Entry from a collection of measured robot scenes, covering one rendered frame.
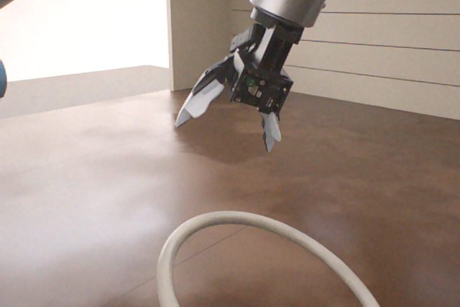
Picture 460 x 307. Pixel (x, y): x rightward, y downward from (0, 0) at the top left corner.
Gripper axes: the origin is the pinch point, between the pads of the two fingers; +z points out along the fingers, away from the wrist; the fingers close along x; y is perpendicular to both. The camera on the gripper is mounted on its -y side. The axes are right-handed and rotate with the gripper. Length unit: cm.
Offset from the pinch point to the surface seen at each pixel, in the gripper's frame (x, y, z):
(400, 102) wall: 437, -537, 109
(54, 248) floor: -18, -199, 216
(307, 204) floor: 178, -237, 154
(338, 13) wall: 328, -661, 27
